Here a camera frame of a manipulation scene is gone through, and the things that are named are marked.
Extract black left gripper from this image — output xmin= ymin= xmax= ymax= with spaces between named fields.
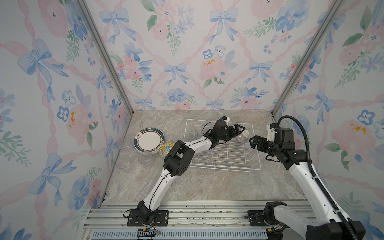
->
xmin=217 ymin=124 xmax=246 ymax=143

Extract blue yellow patterned bowl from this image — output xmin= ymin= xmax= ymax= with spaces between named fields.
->
xmin=160 ymin=143 xmax=174 ymax=158

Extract white plate dark underside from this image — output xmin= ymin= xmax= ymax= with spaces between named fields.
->
xmin=134 ymin=128 xmax=165 ymax=154

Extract clear faceted glass front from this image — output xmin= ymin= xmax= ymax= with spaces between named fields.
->
xmin=138 ymin=153 xmax=153 ymax=165

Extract clear faceted glass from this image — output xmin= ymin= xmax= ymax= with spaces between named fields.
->
xmin=116 ymin=155 xmax=132 ymax=169
xmin=138 ymin=153 xmax=153 ymax=165
xmin=118 ymin=138 xmax=134 ymax=151

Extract clear faceted glass back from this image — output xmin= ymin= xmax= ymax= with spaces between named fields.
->
xmin=118 ymin=138 xmax=134 ymax=151

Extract purple striped bowl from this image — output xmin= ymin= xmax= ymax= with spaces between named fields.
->
xmin=237 ymin=130 xmax=250 ymax=144

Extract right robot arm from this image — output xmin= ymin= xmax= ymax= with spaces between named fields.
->
xmin=248 ymin=127 xmax=366 ymax=240

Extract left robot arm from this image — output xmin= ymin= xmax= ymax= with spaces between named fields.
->
xmin=123 ymin=116 xmax=246 ymax=227

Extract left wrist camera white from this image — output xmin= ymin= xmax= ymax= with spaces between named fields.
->
xmin=221 ymin=116 xmax=230 ymax=126

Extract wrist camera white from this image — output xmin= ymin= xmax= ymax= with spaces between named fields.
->
xmin=267 ymin=123 xmax=277 ymax=142
xmin=221 ymin=116 xmax=230 ymax=126

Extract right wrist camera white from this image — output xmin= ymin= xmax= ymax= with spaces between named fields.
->
xmin=267 ymin=123 xmax=277 ymax=142

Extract white wire dish rack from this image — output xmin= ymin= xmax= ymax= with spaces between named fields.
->
xmin=184 ymin=119 xmax=261 ymax=172

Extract black corrugated cable conduit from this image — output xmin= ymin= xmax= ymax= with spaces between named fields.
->
xmin=275 ymin=115 xmax=365 ymax=240

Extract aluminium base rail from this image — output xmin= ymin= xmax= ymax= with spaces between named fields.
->
xmin=79 ymin=200 xmax=341 ymax=240

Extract left aluminium corner post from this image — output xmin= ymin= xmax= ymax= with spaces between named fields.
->
xmin=74 ymin=0 xmax=134 ymax=115

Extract aluminium corner post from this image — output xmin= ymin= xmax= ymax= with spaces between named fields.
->
xmin=271 ymin=0 xmax=345 ymax=117
xmin=74 ymin=0 xmax=134 ymax=115

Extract right aluminium corner post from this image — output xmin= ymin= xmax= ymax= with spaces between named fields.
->
xmin=271 ymin=0 xmax=345 ymax=117

